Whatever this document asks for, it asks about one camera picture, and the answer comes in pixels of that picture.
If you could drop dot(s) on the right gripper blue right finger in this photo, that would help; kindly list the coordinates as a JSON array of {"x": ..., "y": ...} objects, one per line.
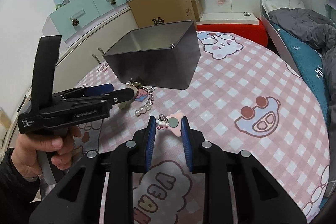
[{"x": 186, "y": 140}]

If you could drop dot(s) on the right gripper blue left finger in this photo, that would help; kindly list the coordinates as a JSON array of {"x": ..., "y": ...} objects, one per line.
[{"x": 150, "y": 140}]

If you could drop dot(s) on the pink cartoon charm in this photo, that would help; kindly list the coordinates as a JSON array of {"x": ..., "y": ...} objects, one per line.
[{"x": 171, "y": 122}]

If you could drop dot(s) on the silver metal tin box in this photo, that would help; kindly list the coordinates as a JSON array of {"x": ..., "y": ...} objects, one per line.
[{"x": 162, "y": 56}]

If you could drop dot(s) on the left hand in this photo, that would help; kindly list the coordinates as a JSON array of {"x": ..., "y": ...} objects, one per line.
[{"x": 24, "y": 155}]

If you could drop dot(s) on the pearl keychain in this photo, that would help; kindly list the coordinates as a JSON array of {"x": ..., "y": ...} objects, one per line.
[{"x": 142, "y": 94}]

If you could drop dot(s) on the teal bed sheet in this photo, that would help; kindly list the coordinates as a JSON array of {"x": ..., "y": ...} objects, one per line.
[{"x": 305, "y": 61}]

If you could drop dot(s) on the white low cabinet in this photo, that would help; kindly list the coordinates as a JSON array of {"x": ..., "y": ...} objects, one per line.
[{"x": 18, "y": 48}]

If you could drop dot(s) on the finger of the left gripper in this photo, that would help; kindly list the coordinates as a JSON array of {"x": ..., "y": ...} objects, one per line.
[
  {"x": 96, "y": 90},
  {"x": 118, "y": 97}
]

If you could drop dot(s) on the red storage bench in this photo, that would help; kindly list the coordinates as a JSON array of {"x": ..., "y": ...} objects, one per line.
[{"x": 243, "y": 24}]

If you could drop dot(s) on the brown cardboard box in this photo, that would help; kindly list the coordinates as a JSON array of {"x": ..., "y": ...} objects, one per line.
[{"x": 156, "y": 12}]

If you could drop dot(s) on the pink checkered tablecloth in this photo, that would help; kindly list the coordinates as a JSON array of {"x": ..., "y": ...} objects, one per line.
[{"x": 242, "y": 97}]

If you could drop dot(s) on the grey blanket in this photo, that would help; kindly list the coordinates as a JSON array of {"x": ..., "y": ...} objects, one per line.
[{"x": 318, "y": 32}]

